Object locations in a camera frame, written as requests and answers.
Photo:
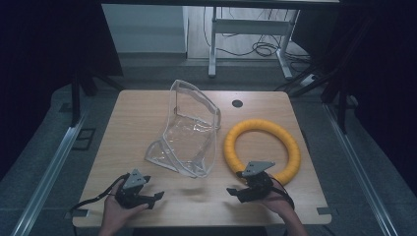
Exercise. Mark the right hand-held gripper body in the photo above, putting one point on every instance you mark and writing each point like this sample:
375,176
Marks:
257,187

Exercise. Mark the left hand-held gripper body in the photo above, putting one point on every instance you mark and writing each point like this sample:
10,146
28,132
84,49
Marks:
132,182

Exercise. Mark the clear plastic bag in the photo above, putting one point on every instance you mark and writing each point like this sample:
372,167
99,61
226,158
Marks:
190,137

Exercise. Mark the person's right hand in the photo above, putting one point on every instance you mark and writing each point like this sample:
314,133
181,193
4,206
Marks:
277,203

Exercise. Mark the person's left hand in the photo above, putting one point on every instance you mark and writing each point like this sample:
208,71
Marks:
113,211

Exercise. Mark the dark floor hatch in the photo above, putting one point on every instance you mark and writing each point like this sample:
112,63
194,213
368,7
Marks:
84,139

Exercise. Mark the dark round table grommet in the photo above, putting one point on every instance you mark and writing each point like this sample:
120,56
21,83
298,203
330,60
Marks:
237,103

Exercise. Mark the black metal stand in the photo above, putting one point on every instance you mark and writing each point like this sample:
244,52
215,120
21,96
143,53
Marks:
341,98
76,98

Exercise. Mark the white power strip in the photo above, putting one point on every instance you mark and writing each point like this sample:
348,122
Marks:
309,79

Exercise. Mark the dark curtain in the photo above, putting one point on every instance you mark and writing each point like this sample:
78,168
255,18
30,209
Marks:
42,65
387,82

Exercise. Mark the grey table bracket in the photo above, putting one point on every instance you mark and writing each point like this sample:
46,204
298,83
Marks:
77,214

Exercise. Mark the metal floor rail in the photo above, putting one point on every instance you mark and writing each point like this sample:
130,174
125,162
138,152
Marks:
49,177
357,170

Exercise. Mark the white metal desk frame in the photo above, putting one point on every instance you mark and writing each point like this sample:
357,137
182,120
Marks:
249,27

